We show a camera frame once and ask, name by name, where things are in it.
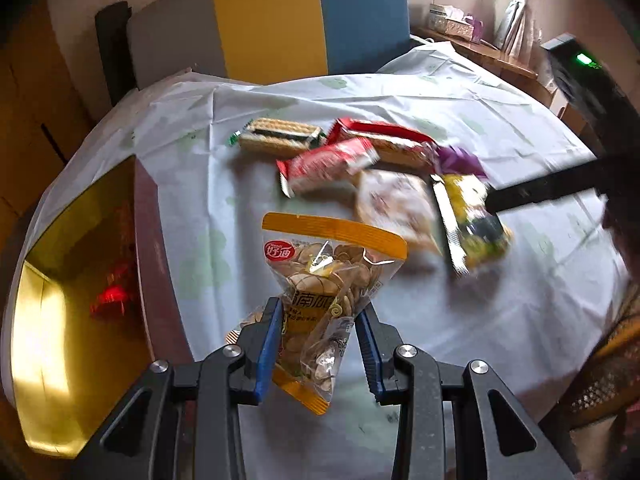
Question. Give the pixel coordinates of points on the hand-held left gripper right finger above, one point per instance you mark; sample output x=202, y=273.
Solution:
x=367, y=350

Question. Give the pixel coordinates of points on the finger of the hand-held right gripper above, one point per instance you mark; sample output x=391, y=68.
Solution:
x=550, y=182

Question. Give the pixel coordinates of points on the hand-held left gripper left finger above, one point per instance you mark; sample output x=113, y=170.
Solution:
x=267, y=355

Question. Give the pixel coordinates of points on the yellow gold snack packet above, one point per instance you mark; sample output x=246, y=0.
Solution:
x=470, y=220

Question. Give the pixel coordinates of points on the clear orange-trimmed seed packet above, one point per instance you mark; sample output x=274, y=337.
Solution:
x=320, y=270

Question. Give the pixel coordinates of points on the purple snack packet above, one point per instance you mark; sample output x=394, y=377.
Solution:
x=457, y=160

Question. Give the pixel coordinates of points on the round pastry packet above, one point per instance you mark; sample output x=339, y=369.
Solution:
x=395, y=205

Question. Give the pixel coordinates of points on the red and white snack packet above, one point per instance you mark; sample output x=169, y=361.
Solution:
x=325, y=162

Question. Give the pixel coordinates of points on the clear wafer biscuit packet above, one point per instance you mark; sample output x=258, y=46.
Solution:
x=280, y=142

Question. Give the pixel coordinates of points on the gold tin box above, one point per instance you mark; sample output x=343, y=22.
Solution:
x=65, y=240

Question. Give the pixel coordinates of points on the person's right forearm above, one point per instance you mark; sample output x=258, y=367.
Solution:
x=610, y=375

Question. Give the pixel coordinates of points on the wooden windowsill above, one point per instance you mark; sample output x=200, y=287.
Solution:
x=500, y=60

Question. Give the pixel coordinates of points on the white curtain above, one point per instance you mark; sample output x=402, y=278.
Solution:
x=515, y=20

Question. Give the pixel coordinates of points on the white green tissue box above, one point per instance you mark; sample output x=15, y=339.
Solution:
x=440, y=15

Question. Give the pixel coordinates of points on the dark red snack packet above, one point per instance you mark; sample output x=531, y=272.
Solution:
x=112, y=295

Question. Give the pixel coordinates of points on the red cracker packet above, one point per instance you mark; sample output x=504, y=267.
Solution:
x=385, y=135

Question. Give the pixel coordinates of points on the white patterned tablecloth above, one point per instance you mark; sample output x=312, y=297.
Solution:
x=250, y=110

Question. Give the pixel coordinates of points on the grey yellow blue chair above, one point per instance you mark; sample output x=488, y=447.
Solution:
x=270, y=20

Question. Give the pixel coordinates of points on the black rolled mat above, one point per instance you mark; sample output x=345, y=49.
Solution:
x=115, y=50

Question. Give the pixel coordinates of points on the wooden wardrobe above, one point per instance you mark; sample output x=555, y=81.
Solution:
x=35, y=100

